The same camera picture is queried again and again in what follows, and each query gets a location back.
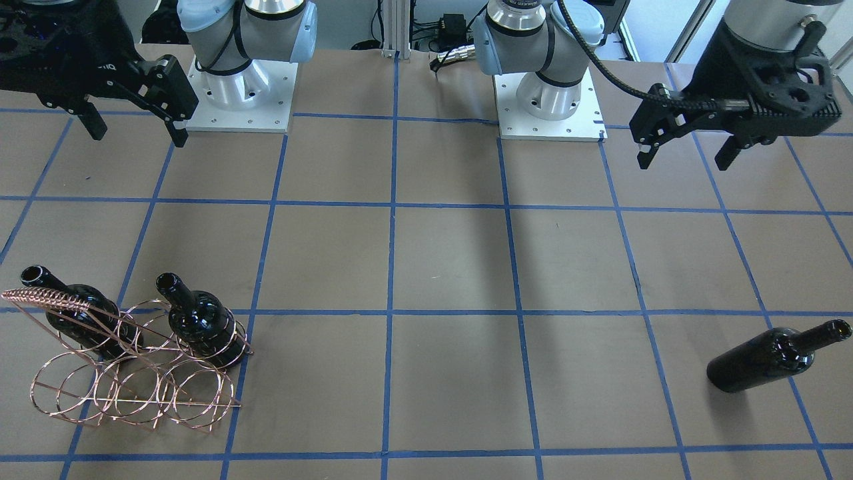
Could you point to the white base plate rack side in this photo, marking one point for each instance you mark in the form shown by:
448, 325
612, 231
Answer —
259, 99

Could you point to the white base plate bottle side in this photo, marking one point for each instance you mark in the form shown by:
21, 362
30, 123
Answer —
530, 109

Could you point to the dark bottle in rack outer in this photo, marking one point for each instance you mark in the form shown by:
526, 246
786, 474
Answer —
80, 316

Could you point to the copper wire wine rack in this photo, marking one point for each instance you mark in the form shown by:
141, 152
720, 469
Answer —
156, 378

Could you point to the robot arm over wine rack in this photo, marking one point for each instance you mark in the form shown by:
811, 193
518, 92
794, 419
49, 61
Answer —
227, 36

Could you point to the dark wine bottle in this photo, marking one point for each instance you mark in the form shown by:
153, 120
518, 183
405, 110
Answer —
773, 355

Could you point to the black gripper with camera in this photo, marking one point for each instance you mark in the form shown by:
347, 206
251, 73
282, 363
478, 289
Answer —
726, 70

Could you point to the dark bottle in rack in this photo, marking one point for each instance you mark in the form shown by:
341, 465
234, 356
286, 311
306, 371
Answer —
200, 320
80, 316

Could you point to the black gripper over rack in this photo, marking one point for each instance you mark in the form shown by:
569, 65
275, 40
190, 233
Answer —
100, 50

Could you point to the aluminium frame post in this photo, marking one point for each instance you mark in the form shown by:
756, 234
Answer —
396, 30

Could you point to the dark bottle in rack inner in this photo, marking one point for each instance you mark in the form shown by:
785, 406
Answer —
200, 320

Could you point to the robot arm carrying bottle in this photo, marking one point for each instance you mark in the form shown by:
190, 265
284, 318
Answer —
557, 41

